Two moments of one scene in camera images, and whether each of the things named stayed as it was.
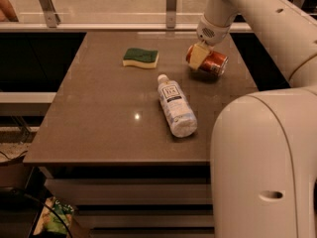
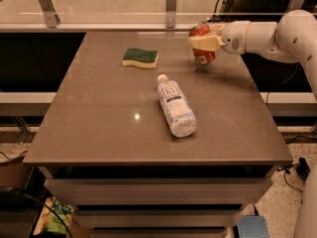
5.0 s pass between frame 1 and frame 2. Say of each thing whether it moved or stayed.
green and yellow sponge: stayed
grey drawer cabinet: stayed
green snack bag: stayed
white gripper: moved
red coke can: moved
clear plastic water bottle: stayed
